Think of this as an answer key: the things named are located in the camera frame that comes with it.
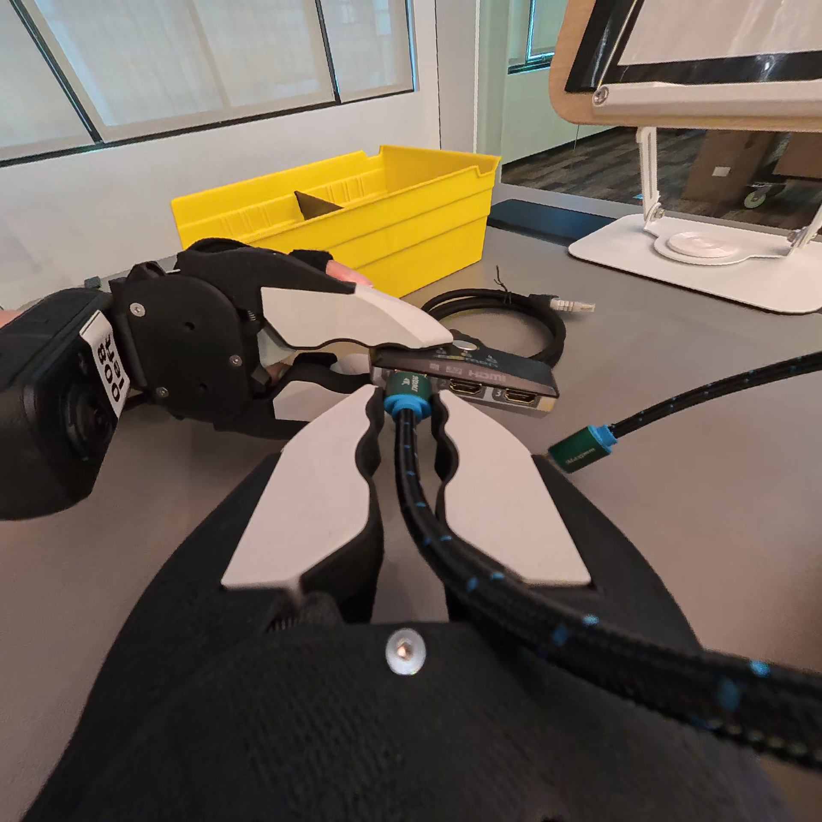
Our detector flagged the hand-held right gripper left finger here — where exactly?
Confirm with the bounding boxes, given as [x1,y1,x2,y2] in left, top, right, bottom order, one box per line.
[220,384,386,590]

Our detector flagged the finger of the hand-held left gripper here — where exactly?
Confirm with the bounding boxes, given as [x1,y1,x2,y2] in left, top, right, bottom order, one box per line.
[260,286,456,353]
[271,379,380,425]

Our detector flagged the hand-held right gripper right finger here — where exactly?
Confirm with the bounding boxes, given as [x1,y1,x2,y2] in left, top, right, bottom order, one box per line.
[430,390,593,587]

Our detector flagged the yellow plastic bin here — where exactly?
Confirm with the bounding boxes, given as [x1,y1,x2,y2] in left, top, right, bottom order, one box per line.
[170,144,502,300]

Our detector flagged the braided HDMI cable green plugs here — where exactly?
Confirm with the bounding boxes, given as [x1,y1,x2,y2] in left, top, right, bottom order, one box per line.
[384,350,822,774]

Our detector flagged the grey HDMI switch box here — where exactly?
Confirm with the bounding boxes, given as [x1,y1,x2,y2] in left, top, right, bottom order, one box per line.
[371,331,560,420]

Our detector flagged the thick black cable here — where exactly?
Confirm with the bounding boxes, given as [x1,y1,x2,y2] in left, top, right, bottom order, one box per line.
[420,266,596,369]

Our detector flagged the person's left hand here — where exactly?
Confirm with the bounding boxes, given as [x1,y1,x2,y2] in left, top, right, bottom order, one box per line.
[324,259,376,289]

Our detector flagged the black bin divider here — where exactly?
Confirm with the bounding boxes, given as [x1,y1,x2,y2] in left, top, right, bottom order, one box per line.
[293,189,345,223]

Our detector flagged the large frosted window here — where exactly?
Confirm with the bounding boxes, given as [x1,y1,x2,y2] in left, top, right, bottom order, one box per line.
[0,0,421,164]

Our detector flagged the white tablet stand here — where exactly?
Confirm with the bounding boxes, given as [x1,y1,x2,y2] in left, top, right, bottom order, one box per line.
[568,83,822,316]

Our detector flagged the cardboard box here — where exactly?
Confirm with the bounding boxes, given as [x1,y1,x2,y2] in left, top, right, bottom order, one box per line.
[681,131,792,204]

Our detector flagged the clear sleeved instruction sheet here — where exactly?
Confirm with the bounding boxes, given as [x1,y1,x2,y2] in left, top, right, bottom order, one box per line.
[615,0,822,69]

